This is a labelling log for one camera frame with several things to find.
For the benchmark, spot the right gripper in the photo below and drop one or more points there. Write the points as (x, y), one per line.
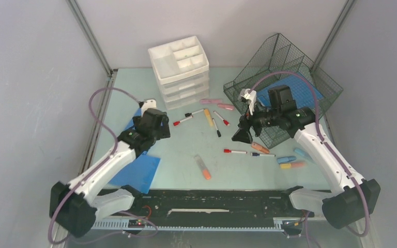
(243, 134)

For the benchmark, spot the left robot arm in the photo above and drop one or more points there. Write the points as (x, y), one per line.
(77, 205)

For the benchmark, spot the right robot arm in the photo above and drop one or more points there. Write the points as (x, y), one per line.
(351, 196)

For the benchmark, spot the orange highlighter by basket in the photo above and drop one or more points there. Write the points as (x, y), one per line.
(260, 148)

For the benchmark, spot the red cap marker right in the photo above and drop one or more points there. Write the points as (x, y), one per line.
(221, 118)

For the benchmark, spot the red cap marker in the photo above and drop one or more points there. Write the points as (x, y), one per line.
(176, 123)
(234, 151)
(221, 118)

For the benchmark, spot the red cap marker bottom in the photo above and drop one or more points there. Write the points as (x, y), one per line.
(234, 151)

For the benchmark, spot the black cap marker lower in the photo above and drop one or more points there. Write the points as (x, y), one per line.
(216, 127)

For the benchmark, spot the black cap marker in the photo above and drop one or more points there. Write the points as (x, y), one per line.
(193, 113)
(216, 127)

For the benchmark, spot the pink highlighter right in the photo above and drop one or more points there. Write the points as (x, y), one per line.
(226, 106)

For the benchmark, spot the pink highlighter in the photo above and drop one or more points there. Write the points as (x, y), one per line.
(226, 106)
(210, 101)

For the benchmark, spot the clear orange highlighter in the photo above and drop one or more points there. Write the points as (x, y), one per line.
(203, 168)

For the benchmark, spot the pink highlighter left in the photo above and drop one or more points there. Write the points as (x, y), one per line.
(210, 101)

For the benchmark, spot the yellow orange highlighter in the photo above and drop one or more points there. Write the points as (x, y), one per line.
(292, 165)

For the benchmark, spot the black cap marker upper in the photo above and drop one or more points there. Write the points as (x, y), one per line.
(193, 113)

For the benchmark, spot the light blue highlighter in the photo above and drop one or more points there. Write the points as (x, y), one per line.
(302, 153)

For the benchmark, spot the red cap marker left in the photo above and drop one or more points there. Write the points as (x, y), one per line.
(176, 123)

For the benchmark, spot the white plastic drawer organizer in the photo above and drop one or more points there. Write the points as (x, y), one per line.
(181, 70)

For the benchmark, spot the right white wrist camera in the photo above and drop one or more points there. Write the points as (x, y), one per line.
(248, 96)

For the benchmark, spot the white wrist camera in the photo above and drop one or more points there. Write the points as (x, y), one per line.
(147, 104)
(248, 96)

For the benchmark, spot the green wire mesh organizer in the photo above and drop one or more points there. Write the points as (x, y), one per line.
(278, 62)

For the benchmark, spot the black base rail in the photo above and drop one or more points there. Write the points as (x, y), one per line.
(215, 208)

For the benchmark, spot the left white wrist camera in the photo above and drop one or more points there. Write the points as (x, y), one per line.
(147, 104)

